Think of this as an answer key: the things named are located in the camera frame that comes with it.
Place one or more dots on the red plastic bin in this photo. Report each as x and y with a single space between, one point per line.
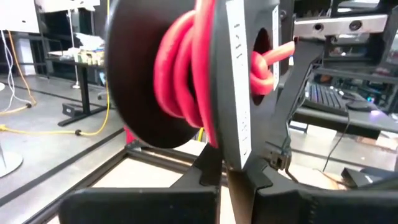
130 137

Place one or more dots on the black keyboard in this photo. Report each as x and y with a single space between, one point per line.
326 99

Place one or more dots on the dark grey desk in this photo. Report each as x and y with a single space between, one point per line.
342 121

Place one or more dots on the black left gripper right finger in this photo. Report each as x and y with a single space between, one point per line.
311 208

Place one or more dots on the black computer mouse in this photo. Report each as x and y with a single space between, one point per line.
359 106

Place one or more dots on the black network switch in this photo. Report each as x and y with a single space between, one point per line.
357 177

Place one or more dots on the black cluttered desk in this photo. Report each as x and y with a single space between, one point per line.
84 90

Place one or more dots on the round metal floor stand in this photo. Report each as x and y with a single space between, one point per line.
9 161

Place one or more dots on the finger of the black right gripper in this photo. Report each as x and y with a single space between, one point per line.
286 124

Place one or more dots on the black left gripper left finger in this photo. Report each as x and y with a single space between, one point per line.
140 207

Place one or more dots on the black aluminium frame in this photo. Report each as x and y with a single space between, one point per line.
149 154

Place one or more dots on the white plastic bag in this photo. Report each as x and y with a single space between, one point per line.
90 42

